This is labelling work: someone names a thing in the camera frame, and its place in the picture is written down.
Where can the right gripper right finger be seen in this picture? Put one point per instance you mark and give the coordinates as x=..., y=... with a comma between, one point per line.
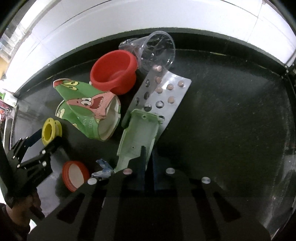
x=202, y=209

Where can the person's left hand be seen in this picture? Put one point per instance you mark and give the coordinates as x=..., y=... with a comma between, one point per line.
x=20, y=213

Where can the red jar lid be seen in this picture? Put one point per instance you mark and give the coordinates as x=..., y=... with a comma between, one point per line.
x=74, y=175

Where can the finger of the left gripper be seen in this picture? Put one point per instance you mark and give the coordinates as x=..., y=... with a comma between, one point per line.
x=43, y=156
x=17, y=152

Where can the green plastic toy shell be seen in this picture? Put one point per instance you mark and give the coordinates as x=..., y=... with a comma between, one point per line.
x=142, y=130

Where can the red silicone cup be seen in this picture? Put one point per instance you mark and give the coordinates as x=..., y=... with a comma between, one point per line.
x=115, y=72

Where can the clear plastic cup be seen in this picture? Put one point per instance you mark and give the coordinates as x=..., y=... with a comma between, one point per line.
x=158, y=48

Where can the pill blister pack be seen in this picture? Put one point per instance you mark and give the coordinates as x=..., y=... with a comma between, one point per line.
x=160, y=93

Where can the green pump soap bottle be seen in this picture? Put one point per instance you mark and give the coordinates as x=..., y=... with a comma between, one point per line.
x=9, y=99

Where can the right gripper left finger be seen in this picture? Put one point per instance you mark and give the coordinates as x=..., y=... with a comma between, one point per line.
x=78, y=217

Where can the green patrick paper carton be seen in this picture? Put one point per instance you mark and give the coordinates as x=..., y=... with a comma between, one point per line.
x=93, y=112

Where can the small crumpled blue wrapper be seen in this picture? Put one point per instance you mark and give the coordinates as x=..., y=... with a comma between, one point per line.
x=106, y=171

